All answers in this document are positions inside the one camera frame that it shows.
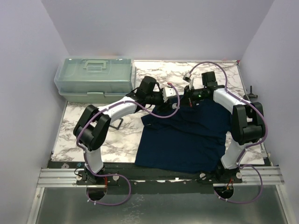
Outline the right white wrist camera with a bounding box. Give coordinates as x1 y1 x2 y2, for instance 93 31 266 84
183 73 194 90

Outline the small black open case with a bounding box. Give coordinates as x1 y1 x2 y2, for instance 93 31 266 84
109 118 123 130

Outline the black clamp tool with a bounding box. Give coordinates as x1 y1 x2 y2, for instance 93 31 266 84
243 85 258 101

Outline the navy blue t-shirt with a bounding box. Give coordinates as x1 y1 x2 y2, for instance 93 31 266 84
135 99 231 173

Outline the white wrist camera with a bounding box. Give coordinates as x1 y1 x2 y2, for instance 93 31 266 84
162 87 177 103
183 73 194 90

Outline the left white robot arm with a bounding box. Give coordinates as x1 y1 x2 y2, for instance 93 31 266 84
73 76 179 184

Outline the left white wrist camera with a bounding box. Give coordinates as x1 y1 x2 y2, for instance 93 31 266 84
162 87 177 103

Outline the translucent green storage box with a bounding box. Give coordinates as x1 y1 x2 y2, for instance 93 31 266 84
54 56 136 104

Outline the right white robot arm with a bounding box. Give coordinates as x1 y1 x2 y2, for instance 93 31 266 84
181 72 266 183

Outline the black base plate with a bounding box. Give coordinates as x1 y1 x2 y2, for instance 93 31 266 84
46 160 243 196

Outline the aluminium mounting rail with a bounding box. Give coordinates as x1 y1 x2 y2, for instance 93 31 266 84
37 167 285 188

